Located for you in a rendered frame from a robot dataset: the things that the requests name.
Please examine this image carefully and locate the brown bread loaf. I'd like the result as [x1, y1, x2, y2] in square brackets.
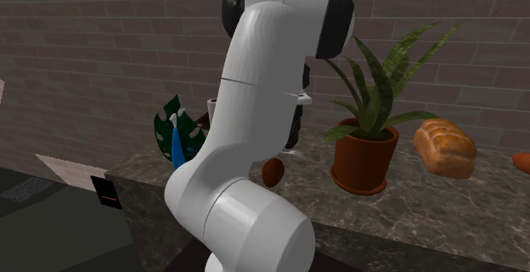
[412, 117, 478, 180]

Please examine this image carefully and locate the brown egg-shaped object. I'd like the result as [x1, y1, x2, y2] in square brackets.
[261, 157, 286, 189]

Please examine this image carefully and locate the green plant in terracotta pot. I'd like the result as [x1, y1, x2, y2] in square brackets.
[322, 21, 463, 196]

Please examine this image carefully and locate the black box with red line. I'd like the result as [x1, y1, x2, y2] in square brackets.
[90, 175, 123, 211]

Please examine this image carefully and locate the blue spray bottle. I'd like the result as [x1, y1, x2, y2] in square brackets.
[168, 108, 188, 171]

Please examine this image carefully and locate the orange rounded object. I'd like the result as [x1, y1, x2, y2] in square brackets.
[511, 151, 530, 176]

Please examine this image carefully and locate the dark green holed-leaf plant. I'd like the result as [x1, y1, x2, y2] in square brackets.
[154, 94, 207, 162]

